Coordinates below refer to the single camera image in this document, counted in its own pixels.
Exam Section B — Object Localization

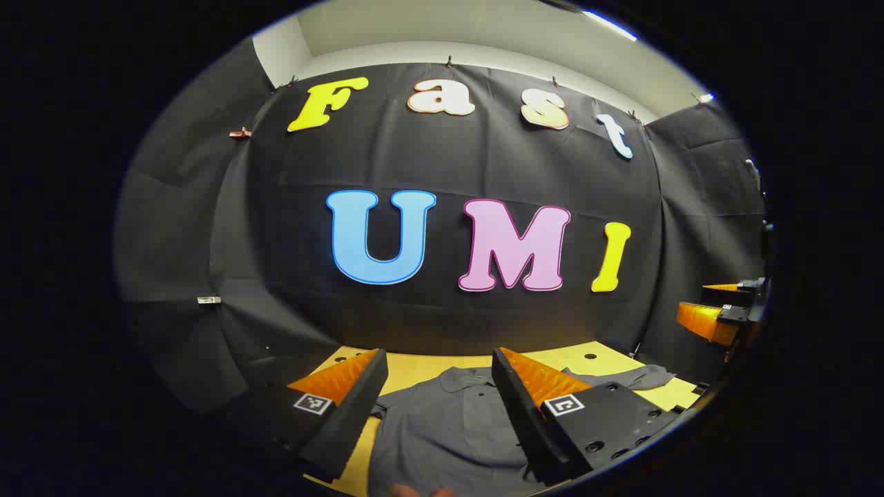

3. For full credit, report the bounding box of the grey polo shirt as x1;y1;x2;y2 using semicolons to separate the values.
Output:
366;364;678;497

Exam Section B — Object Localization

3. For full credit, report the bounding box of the black backdrop cloth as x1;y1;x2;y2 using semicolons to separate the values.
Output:
114;38;769;415

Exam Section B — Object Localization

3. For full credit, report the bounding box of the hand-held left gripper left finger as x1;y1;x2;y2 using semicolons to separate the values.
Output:
259;349;389;484

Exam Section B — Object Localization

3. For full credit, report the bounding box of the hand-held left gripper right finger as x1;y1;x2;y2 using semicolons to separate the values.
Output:
492;347;682;486

